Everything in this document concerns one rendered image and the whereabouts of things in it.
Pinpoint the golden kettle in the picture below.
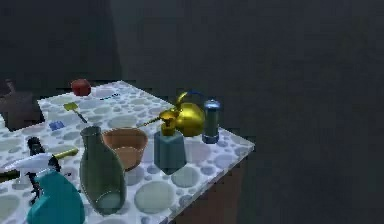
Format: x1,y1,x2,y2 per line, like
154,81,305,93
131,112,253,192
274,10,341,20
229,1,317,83
171,89,206,138

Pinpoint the blue pepper shaker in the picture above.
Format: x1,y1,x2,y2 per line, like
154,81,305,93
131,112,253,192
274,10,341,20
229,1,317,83
201,98,222,145

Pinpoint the teal soap dispenser bottle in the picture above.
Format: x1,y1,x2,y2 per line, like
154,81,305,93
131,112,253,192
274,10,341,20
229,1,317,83
137,109,188,176

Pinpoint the brown bowl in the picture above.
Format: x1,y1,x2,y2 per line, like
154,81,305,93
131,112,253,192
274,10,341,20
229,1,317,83
101,127,149,172

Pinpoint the dark blue pen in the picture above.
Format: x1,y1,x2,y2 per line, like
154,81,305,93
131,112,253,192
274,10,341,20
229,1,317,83
99,93,121,101

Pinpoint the brown counter cabinet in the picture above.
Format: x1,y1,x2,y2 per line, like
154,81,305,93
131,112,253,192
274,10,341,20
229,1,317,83
168,156,248,224

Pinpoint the green glass vase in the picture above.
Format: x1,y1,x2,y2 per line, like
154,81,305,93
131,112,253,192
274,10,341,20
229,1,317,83
79,125,128,216

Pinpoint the red apple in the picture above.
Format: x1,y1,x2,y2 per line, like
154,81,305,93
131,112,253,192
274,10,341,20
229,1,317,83
70,78,92,97

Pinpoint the yellow spatula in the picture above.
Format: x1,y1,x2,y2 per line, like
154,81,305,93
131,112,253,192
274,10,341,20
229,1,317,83
63,101,88,124

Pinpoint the blue sponge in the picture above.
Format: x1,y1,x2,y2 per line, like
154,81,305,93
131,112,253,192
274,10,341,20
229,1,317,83
48,120,66,131

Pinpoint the teal spray bottle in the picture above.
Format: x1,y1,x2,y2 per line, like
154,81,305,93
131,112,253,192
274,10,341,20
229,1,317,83
2,136,86,224

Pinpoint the yellow handled knife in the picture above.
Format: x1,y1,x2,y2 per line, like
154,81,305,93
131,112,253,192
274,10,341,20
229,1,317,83
0,147,80,184

